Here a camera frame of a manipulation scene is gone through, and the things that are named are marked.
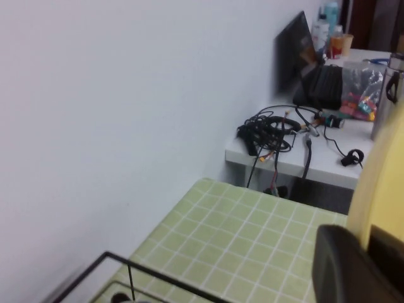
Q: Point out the white plastic bottle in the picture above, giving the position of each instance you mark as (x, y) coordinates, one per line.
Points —
(320, 31)

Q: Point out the clear bag of colourful parts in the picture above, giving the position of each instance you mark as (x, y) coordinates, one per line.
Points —
(360, 94)

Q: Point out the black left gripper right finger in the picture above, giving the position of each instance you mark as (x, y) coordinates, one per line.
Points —
(389, 252)

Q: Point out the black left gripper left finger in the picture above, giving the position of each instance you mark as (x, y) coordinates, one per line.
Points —
(341, 271)

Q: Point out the white desk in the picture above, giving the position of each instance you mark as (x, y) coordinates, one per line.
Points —
(322, 158)

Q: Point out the yellow round plate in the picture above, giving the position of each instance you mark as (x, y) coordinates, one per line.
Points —
(385, 176)

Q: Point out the black keyboard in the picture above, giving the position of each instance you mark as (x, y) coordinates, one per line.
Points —
(325, 88)

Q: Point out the teal black cylindrical connector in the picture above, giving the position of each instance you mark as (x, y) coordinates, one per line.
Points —
(334, 121)

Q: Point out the brown paper cup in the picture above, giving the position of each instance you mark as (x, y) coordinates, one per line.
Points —
(348, 44)

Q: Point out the green checked tablecloth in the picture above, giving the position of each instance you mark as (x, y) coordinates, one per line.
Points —
(236, 246)

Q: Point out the dark brown cabinet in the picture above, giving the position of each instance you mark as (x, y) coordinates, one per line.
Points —
(372, 22)

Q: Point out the black computer monitor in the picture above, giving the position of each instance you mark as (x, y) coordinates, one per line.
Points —
(290, 57)

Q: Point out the teal plastic bottle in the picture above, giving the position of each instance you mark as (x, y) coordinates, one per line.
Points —
(332, 15)

